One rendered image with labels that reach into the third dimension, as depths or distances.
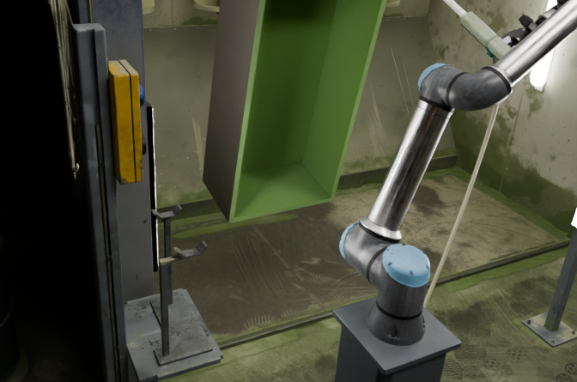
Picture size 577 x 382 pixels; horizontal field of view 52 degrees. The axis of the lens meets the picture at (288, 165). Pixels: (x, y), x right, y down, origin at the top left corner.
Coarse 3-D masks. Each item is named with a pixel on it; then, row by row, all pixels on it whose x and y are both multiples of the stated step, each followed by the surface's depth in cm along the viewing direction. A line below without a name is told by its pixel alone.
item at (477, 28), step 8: (448, 0) 215; (456, 8) 212; (464, 16) 208; (472, 16) 207; (464, 24) 209; (472, 24) 205; (480, 24) 204; (472, 32) 206; (480, 32) 203; (488, 32) 202; (480, 40) 204; (488, 40) 201; (496, 40) 199; (496, 48) 198; (504, 48) 197; (496, 56) 199
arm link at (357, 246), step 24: (432, 72) 185; (456, 72) 180; (432, 96) 184; (432, 120) 185; (408, 144) 188; (432, 144) 187; (408, 168) 188; (384, 192) 193; (408, 192) 191; (384, 216) 193; (360, 240) 195; (384, 240) 192; (360, 264) 194
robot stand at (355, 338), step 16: (352, 304) 204; (368, 304) 205; (352, 320) 196; (432, 320) 199; (352, 336) 191; (368, 336) 190; (432, 336) 192; (448, 336) 192; (352, 352) 195; (368, 352) 183; (384, 352) 183; (400, 352) 184; (416, 352) 184; (432, 352) 185; (352, 368) 197; (368, 368) 187; (384, 368) 177; (400, 368) 180; (416, 368) 186; (432, 368) 190
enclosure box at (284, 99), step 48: (240, 0) 234; (288, 0) 267; (336, 0) 280; (384, 0) 248; (240, 48) 240; (288, 48) 283; (336, 48) 286; (240, 96) 248; (288, 96) 301; (336, 96) 293; (240, 144) 257; (288, 144) 321; (336, 144) 300; (240, 192) 303; (288, 192) 310
